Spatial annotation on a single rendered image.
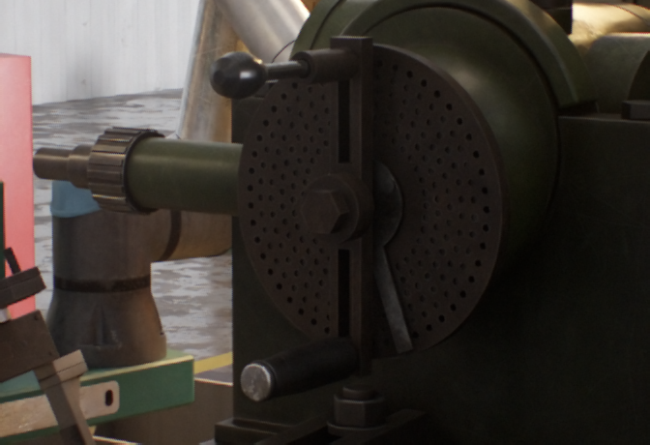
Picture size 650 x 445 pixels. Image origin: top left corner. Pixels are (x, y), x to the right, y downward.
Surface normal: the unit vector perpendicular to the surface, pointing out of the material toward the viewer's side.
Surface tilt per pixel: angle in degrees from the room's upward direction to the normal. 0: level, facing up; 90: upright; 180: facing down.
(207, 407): 90
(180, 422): 90
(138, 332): 72
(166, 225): 93
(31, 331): 67
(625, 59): 36
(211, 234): 113
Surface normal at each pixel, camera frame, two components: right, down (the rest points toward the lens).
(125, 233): 0.56, 0.11
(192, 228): 0.59, 0.33
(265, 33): -0.55, -0.22
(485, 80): 0.23, -0.69
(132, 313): 0.55, -0.19
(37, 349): 0.71, -0.31
